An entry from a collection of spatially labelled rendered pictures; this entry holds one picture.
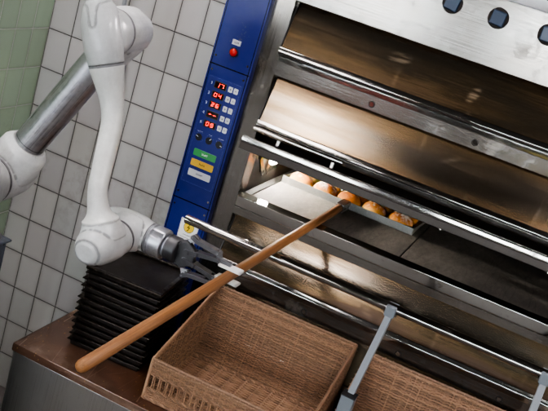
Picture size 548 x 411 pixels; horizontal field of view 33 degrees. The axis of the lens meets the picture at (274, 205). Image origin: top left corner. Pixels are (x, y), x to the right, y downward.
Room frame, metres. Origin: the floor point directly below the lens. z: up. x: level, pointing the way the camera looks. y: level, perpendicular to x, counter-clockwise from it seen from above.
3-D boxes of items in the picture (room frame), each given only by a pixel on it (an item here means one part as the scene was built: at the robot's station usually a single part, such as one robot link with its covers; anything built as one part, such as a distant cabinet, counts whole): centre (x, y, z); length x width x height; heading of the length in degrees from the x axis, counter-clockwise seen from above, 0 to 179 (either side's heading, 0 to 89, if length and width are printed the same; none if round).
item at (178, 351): (2.80, -0.10, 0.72); 0.56 x 0.49 x 0.28; 75
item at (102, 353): (2.49, 0.02, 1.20); 1.71 x 0.03 x 0.03; 163
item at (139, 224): (2.47, 0.39, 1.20); 0.16 x 0.13 x 0.11; 73
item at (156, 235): (2.45, 0.28, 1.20); 0.09 x 0.06 x 0.09; 163
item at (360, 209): (3.56, -0.31, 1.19); 0.55 x 0.36 x 0.03; 73
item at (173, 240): (2.43, 0.21, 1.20); 0.09 x 0.07 x 0.08; 73
